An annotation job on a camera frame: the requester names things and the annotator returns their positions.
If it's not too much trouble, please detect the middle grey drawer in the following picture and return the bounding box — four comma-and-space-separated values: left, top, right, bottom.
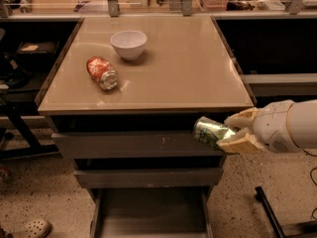
74, 168, 223, 188

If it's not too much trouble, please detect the top grey drawer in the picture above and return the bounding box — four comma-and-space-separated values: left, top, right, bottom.
53, 131, 223, 159

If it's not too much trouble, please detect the grey drawer cabinet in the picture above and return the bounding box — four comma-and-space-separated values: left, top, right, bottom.
34, 14, 258, 238

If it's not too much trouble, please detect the green crushed soda can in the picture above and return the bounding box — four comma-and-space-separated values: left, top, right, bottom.
193, 116, 236, 150

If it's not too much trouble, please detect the bottom open grey drawer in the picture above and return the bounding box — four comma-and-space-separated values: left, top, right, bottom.
89, 187, 213, 238

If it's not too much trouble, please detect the orange soda can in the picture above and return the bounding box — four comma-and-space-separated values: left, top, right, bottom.
86, 57, 119, 91

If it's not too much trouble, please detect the white ceramic bowl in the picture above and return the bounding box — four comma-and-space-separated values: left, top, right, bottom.
110, 30, 148, 60

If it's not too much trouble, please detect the black table leg frame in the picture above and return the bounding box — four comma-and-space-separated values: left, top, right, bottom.
0, 96, 58, 160

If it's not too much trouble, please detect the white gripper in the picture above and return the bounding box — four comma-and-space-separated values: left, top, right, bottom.
216, 100, 300, 154

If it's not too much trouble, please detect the white perforated clog shoe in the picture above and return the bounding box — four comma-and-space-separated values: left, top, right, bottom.
12, 219, 52, 238

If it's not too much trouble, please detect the black metal base bar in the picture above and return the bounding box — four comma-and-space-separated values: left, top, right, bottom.
256, 186, 317, 238

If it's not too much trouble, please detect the black power adapter with cable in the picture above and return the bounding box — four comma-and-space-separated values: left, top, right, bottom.
304, 150, 317, 186

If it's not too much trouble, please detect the black box on shelf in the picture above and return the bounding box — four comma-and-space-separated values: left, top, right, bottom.
16, 42, 58, 62

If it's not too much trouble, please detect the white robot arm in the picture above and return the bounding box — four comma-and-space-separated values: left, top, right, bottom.
217, 100, 317, 154

